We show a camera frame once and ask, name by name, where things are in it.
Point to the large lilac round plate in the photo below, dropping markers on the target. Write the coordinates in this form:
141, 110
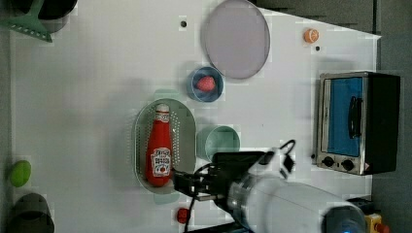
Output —
237, 39

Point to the small red toy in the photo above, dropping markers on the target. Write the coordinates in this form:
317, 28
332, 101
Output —
182, 215

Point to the orange slice toy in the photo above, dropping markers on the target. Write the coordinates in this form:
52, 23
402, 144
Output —
311, 36

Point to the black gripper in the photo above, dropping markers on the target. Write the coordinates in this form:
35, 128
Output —
225, 169

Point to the black cylinder container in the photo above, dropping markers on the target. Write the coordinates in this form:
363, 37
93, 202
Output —
30, 214

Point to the red plush ketchup bottle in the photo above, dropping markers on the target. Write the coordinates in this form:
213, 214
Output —
159, 151

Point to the mint green cup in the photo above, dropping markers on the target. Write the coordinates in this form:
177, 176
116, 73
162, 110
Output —
216, 138

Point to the red plush strawberry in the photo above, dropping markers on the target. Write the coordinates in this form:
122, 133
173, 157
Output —
206, 84

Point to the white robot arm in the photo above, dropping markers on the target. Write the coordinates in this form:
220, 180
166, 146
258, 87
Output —
253, 188

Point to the green bottle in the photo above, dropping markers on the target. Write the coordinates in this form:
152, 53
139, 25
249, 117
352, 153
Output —
20, 173

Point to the green spatula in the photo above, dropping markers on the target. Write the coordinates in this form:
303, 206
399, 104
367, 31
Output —
29, 24

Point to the blue bowl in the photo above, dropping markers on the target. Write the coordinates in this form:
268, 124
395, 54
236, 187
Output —
200, 96

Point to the yellow emergency stop button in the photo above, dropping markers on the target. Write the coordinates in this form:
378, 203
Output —
374, 224

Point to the black toaster oven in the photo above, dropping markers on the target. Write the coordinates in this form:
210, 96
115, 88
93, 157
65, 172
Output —
358, 118

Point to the green oval strainer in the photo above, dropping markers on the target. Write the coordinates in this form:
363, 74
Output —
182, 130

